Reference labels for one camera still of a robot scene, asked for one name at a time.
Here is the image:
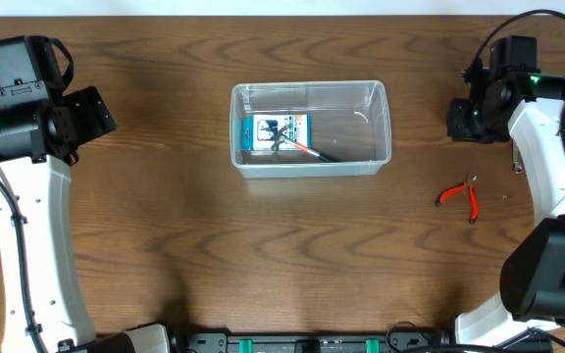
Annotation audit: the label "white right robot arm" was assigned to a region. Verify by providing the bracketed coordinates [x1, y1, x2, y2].
[448, 67, 565, 348]

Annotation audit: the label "orange black pen tool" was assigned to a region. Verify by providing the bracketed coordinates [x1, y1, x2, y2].
[271, 126, 340, 163]

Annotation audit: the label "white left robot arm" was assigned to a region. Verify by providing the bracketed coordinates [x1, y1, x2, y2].
[0, 86, 176, 352]

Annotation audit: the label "silver ring wrench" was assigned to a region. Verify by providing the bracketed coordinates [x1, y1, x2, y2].
[512, 141, 523, 175]

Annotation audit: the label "clear plastic container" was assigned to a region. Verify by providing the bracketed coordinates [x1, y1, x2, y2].
[230, 80, 391, 178]

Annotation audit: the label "red handled pliers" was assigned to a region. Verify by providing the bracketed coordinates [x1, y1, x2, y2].
[435, 174, 480, 225]

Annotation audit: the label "black rail with green clips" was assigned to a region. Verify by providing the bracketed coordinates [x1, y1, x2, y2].
[186, 329, 450, 353]

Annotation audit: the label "blue white screwdriver box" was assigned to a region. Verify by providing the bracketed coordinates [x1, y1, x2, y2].
[241, 114, 312, 151]

